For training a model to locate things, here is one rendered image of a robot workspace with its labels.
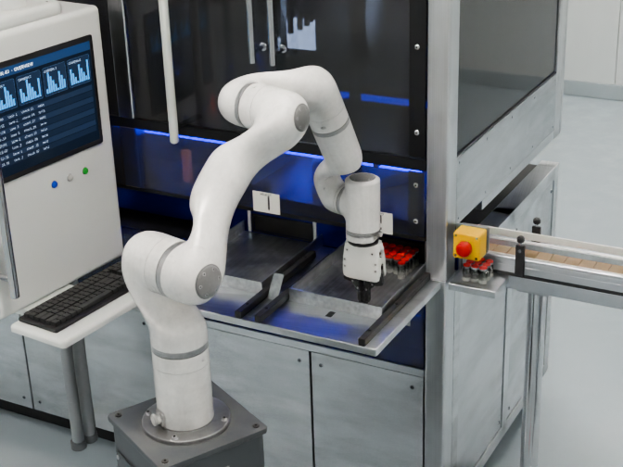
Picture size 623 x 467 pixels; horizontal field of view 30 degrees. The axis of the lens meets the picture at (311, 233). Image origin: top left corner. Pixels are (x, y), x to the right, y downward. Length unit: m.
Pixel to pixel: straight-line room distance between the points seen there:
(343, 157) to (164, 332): 0.59
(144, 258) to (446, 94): 0.93
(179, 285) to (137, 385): 1.54
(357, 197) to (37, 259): 0.96
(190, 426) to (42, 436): 1.75
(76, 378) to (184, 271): 1.43
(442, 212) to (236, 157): 0.78
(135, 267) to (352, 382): 1.13
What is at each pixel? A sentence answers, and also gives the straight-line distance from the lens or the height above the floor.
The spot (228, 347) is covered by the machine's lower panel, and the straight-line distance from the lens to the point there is 3.51.
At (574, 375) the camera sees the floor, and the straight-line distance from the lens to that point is 4.43.
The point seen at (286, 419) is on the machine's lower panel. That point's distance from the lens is 3.53.
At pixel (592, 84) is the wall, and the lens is 7.68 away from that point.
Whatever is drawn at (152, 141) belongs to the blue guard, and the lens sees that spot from 3.37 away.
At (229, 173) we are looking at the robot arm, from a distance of 2.37.
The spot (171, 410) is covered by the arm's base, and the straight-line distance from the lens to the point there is 2.48.
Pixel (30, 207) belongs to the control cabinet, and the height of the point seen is 1.08.
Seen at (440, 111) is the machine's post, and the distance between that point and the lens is 2.90.
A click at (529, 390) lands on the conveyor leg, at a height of 0.52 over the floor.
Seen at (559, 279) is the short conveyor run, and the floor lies 0.90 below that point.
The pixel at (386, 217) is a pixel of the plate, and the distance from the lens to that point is 3.06.
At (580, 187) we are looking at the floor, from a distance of 6.18.
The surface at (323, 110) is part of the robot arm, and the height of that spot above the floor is 1.45.
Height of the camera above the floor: 2.22
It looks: 23 degrees down
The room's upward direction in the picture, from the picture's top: 2 degrees counter-clockwise
